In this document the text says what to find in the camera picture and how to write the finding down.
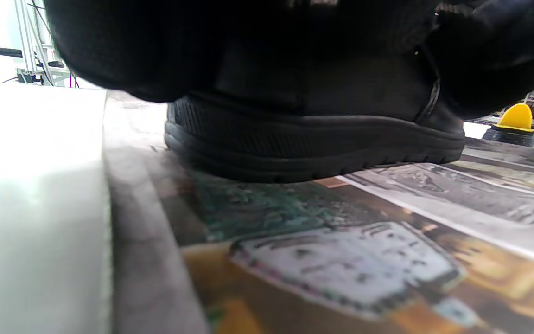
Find black leather shoe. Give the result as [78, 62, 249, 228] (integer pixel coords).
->
[164, 42, 466, 184]

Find person's left hand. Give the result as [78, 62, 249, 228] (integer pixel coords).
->
[42, 0, 439, 103]

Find white aluminium frame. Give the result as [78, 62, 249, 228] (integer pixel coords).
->
[13, 0, 72, 87]

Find person's right hand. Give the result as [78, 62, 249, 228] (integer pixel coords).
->
[434, 0, 534, 60]

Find black shoe polish lid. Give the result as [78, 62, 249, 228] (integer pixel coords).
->
[482, 126, 534, 148]

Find printed newspaper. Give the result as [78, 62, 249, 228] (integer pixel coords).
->
[102, 90, 534, 334]

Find yellow sponge applicator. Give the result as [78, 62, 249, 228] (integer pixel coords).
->
[496, 103, 534, 133]

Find black fuzzy cloth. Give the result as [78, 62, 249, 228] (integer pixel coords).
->
[439, 28, 534, 120]

